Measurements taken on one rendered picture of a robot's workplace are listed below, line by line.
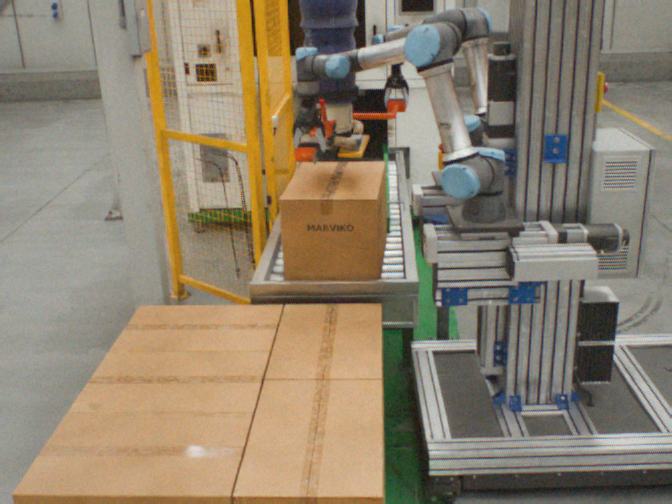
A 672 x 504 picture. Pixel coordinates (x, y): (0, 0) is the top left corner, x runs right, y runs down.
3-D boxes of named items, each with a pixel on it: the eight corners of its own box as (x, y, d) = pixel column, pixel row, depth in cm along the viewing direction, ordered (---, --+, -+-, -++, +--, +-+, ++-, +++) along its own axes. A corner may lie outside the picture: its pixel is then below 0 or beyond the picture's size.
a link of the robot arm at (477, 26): (468, 151, 304) (441, 13, 300) (496, 145, 311) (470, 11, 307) (488, 146, 293) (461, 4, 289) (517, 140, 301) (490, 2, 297)
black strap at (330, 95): (309, 91, 336) (308, 82, 335) (361, 91, 333) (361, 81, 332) (300, 100, 315) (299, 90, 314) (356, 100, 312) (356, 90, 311)
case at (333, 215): (306, 240, 381) (302, 162, 367) (386, 241, 377) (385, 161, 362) (284, 289, 326) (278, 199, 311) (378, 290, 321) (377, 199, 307)
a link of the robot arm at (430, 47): (499, 187, 242) (453, 16, 233) (477, 199, 230) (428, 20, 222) (466, 194, 249) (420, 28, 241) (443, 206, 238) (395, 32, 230)
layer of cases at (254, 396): (151, 389, 330) (140, 305, 316) (383, 389, 325) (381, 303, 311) (37, 608, 219) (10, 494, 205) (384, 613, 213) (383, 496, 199)
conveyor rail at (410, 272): (395, 177, 539) (395, 150, 532) (403, 176, 539) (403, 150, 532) (406, 323, 324) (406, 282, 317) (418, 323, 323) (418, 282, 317)
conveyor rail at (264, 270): (303, 178, 543) (302, 152, 536) (310, 178, 542) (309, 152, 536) (253, 325, 327) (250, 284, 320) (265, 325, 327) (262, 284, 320)
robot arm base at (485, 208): (502, 208, 262) (504, 180, 258) (511, 222, 248) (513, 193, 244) (458, 209, 262) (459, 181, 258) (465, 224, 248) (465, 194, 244)
